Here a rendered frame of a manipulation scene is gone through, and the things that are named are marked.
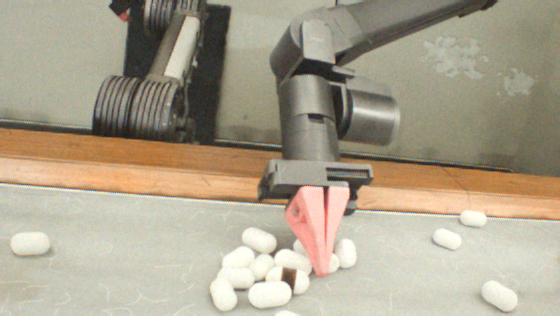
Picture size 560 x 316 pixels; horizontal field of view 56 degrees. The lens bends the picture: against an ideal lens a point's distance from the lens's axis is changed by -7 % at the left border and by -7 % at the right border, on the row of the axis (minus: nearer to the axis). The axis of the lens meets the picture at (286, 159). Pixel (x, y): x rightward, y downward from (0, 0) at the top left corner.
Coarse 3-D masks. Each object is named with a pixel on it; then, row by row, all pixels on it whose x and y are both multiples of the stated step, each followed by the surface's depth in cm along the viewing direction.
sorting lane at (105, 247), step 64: (0, 192) 57; (64, 192) 59; (0, 256) 46; (64, 256) 48; (128, 256) 50; (192, 256) 52; (256, 256) 54; (384, 256) 58; (448, 256) 60; (512, 256) 63
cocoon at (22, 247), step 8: (40, 232) 48; (16, 240) 46; (24, 240) 46; (32, 240) 46; (40, 240) 47; (48, 240) 47; (16, 248) 46; (24, 248) 46; (32, 248) 46; (40, 248) 47; (48, 248) 48
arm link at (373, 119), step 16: (304, 32) 57; (320, 32) 58; (304, 48) 57; (320, 48) 57; (304, 64) 57; (320, 64) 57; (336, 80) 60; (352, 80) 60; (368, 80) 61; (352, 96) 58; (368, 96) 59; (384, 96) 61; (352, 112) 58; (368, 112) 58; (384, 112) 59; (352, 128) 58; (368, 128) 58; (384, 128) 59; (368, 144) 61; (384, 144) 61
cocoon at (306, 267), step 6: (282, 252) 51; (288, 252) 51; (294, 252) 51; (276, 258) 51; (282, 258) 50; (288, 258) 50; (294, 258) 51; (300, 258) 51; (306, 258) 51; (276, 264) 51; (282, 264) 50; (288, 264) 50; (294, 264) 50; (300, 264) 51; (306, 264) 51; (306, 270) 51
